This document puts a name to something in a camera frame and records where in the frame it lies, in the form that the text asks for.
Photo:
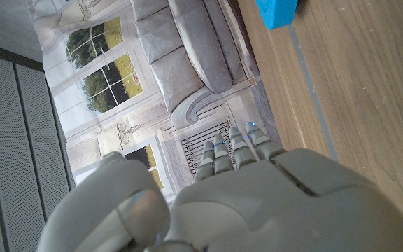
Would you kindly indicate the printed living room backdrop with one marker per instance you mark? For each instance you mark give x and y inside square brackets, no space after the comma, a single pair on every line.
[152,70]

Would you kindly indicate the blue toy piano keyboard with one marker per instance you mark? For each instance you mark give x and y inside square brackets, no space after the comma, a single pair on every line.
[276,12]

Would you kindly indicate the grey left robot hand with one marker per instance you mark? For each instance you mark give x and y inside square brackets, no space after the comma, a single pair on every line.
[275,210]

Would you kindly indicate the grey tape outline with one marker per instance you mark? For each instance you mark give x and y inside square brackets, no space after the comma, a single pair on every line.
[310,91]

